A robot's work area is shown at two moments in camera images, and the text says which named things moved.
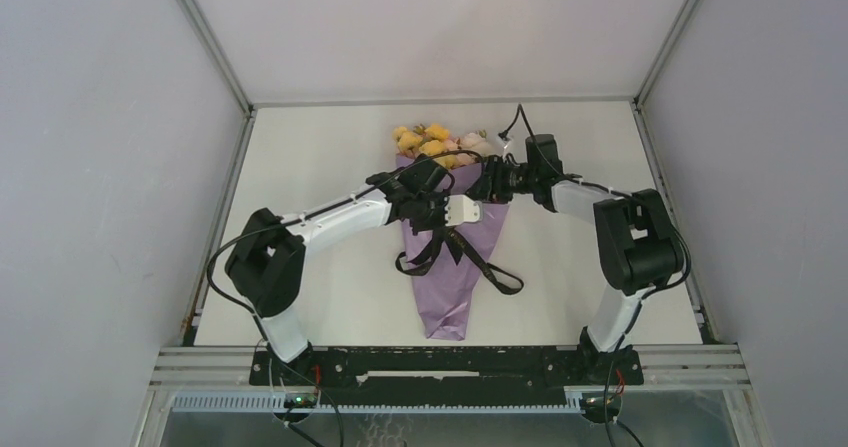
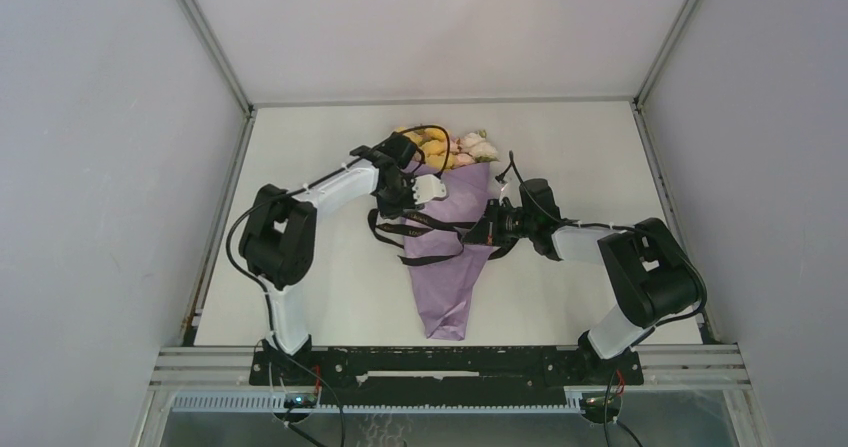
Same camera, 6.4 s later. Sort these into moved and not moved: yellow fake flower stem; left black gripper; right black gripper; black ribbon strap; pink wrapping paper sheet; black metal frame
Moved: black ribbon strap; right black gripper; left black gripper
Not moved: yellow fake flower stem; pink wrapping paper sheet; black metal frame
